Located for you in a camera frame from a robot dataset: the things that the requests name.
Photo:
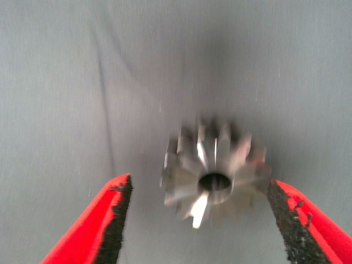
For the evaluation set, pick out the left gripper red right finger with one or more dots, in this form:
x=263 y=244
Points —
x=310 y=233

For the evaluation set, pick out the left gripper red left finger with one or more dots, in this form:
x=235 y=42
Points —
x=90 y=233

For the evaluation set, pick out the large steel gear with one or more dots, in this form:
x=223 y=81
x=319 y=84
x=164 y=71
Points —
x=187 y=176

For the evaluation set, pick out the dark grey table cloth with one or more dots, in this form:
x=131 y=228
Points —
x=82 y=55

